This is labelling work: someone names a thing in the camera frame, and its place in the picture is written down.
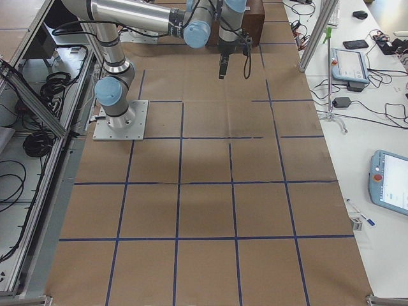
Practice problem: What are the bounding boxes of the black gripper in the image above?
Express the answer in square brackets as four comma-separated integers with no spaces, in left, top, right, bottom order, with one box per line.
[218,30,252,79]

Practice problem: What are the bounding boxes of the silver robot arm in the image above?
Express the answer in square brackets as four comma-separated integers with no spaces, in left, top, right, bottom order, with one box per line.
[182,1,252,80]
[63,1,214,131]

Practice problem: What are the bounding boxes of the dark wooden drawer cabinet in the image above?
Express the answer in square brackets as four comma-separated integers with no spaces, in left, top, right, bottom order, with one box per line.
[207,0,265,47]

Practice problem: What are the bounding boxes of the black power adapter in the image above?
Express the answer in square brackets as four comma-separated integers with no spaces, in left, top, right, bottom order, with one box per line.
[332,97,351,108]

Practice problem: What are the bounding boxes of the upper blue teach pendant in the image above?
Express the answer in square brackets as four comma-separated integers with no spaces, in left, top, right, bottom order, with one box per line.
[331,48,369,84]

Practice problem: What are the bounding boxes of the blue teach pendant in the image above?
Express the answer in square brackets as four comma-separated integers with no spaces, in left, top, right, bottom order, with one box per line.
[331,48,369,84]
[368,150,408,215]

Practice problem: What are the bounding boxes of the black smartphone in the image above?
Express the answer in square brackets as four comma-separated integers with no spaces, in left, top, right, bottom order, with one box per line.
[342,40,368,50]

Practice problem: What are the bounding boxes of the brown paper table cover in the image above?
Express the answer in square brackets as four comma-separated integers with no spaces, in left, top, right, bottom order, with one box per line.
[45,1,371,305]

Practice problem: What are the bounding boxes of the black computer mouse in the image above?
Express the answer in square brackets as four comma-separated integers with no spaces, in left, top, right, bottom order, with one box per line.
[352,10,368,20]

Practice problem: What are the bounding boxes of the lower blue teach pendant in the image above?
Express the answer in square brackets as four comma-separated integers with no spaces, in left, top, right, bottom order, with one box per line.
[368,150,408,215]

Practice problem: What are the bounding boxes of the small grey binder clip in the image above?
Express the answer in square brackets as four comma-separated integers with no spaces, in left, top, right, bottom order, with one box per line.
[349,217,363,231]

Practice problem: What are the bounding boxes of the white blue pen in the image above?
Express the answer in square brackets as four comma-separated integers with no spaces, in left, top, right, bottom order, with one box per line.
[346,198,375,226]

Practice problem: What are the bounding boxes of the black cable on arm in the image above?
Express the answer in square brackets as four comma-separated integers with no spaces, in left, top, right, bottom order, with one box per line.
[208,0,254,80]

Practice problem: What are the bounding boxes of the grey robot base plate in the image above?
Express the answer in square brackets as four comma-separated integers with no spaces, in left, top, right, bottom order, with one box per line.
[92,100,149,141]

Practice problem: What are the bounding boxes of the aluminium frame post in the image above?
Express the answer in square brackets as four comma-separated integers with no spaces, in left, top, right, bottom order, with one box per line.
[298,0,340,72]

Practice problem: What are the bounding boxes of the coiled black cables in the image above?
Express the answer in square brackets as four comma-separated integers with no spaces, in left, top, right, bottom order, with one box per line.
[22,71,76,159]

